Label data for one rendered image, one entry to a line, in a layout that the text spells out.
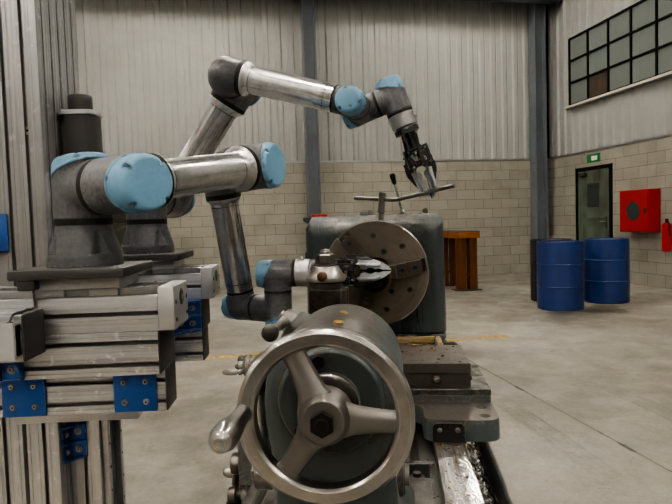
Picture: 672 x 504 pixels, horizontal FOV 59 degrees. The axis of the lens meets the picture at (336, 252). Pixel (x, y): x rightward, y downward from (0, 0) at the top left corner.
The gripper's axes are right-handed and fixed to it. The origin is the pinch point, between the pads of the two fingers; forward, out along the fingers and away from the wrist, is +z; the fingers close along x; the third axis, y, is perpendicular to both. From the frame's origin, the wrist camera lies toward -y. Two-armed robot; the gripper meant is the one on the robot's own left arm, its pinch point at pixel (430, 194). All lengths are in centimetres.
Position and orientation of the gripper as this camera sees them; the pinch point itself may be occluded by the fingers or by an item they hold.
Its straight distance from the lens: 174.1
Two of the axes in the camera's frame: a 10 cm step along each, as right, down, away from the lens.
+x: 9.3, -3.6, -1.0
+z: 3.6, 9.3, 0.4
